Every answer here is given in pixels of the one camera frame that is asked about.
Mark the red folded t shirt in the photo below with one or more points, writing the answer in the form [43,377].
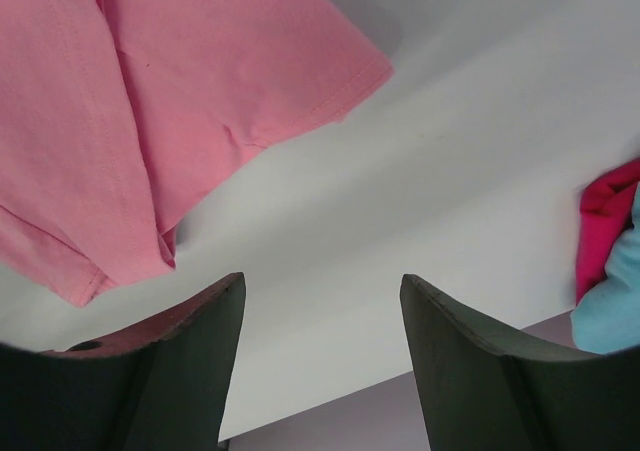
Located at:
[605,213]

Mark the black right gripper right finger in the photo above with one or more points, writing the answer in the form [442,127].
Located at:
[484,385]

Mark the pink t shirt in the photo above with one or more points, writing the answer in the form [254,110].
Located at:
[119,116]

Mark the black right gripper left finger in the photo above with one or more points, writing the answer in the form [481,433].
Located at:
[159,384]

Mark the teal folded t shirt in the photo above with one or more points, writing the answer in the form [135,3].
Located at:
[607,319]

